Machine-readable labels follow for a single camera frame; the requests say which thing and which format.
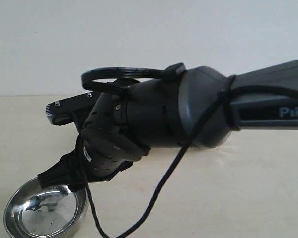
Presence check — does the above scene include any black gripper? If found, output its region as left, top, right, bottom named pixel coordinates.
left=37, top=93, right=149, bottom=192

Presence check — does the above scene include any large plain steel bowl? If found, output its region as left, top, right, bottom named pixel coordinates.
left=3, top=178, right=88, bottom=238

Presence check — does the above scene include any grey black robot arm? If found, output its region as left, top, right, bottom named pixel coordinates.
left=38, top=60, right=298, bottom=190

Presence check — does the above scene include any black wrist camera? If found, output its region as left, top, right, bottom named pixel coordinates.
left=45, top=92, right=100, bottom=127

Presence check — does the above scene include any black flat ribbon cable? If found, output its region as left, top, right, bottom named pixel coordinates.
left=81, top=63, right=187, bottom=96

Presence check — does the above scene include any black round cable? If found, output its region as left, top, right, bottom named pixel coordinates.
left=75, top=84, right=298, bottom=238

